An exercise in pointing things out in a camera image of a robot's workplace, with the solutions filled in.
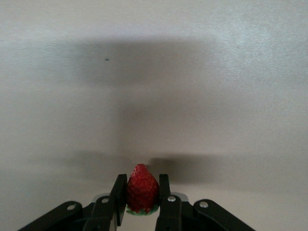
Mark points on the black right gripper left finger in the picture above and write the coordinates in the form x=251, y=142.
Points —
x=101, y=214

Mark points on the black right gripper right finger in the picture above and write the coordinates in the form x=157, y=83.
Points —
x=173, y=216

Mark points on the red strawberry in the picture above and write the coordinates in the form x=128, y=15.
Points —
x=142, y=190

